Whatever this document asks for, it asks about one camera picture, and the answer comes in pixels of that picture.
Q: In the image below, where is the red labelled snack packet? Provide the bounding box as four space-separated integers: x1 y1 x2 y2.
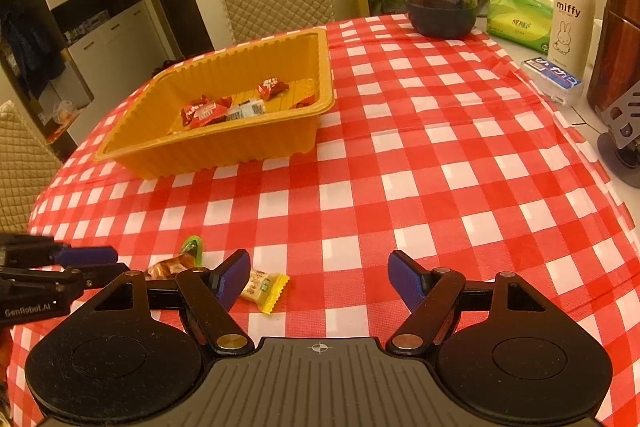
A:
181 94 233 128

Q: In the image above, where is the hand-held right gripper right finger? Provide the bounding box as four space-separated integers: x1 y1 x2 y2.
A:
387 249 551 356

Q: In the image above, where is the yellow candy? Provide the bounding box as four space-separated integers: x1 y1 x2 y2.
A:
240 270 291 314

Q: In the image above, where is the brown wooden block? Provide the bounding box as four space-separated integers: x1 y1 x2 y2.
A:
586 0 640 118

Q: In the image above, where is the metal phone stand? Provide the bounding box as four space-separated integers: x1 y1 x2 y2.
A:
597 82 640 190

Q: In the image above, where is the dark cloth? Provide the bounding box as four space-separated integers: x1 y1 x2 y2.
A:
0 2 67 84

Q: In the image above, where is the red white checked tablecloth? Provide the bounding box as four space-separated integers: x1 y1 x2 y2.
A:
7 13 640 427

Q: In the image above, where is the red twisted candy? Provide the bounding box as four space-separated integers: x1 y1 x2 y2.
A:
257 77 286 100

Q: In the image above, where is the orange plastic tray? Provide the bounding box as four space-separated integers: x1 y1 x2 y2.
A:
94 27 336 180

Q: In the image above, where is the grey white snack packet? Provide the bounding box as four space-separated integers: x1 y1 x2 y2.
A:
226 99 266 122

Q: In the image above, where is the green tissue pack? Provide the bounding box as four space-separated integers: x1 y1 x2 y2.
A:
486 0 556 53

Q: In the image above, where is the orange translucent snack packet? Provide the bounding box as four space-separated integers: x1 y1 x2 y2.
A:
146 254 194 281

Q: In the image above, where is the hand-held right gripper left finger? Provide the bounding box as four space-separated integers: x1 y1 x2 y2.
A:
95 249 253 358

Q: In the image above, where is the white thermos bottle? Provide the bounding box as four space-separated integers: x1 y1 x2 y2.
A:
547 0 597 73

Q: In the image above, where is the white cabinet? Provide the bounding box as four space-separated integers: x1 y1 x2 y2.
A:
0 0 177 148

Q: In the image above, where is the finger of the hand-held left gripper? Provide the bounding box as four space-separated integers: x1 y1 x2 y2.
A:
0 234 119 269
0 263 132 294

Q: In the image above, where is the small clear plastic box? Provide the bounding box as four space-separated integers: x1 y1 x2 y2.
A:
520 57 585 107

